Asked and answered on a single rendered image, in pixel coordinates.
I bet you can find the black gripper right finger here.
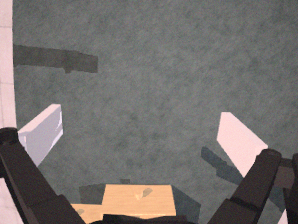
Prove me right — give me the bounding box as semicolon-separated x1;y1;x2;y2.
207;112;298;224

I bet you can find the light wooden drawer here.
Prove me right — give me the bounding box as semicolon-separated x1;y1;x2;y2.
100;185;176;220
73;206;101;224

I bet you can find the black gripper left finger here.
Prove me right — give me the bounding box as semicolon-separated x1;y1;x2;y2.
0;104;86;224

